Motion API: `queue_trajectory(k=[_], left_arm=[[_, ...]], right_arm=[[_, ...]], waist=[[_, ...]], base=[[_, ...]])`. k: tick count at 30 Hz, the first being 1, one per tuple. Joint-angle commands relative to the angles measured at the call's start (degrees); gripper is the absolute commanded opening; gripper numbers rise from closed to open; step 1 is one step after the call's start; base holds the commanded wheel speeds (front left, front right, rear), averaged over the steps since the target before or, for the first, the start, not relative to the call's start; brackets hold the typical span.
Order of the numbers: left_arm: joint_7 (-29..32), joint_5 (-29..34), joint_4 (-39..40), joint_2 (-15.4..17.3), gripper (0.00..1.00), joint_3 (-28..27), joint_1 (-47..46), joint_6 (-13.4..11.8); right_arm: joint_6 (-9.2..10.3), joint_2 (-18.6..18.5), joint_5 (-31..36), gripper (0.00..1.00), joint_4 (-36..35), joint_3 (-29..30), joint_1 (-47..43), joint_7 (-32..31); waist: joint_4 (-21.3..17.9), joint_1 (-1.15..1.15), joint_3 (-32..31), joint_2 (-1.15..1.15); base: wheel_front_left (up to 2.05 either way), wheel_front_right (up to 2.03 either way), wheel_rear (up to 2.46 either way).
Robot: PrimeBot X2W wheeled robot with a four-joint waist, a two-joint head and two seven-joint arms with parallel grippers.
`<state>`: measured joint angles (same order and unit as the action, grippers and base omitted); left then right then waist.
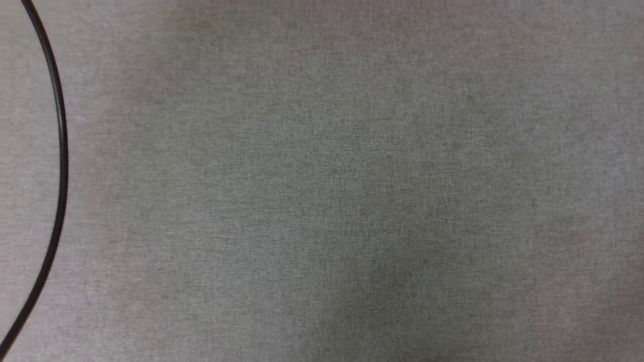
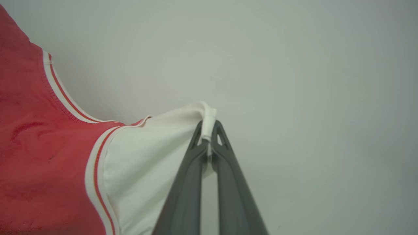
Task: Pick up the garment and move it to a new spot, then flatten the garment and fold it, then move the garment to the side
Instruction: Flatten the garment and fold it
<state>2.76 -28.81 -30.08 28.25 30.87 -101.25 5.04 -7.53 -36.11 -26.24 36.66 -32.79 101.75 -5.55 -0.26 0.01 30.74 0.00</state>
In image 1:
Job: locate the grey fabric sofa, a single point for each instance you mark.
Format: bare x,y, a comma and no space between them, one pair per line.
352,191

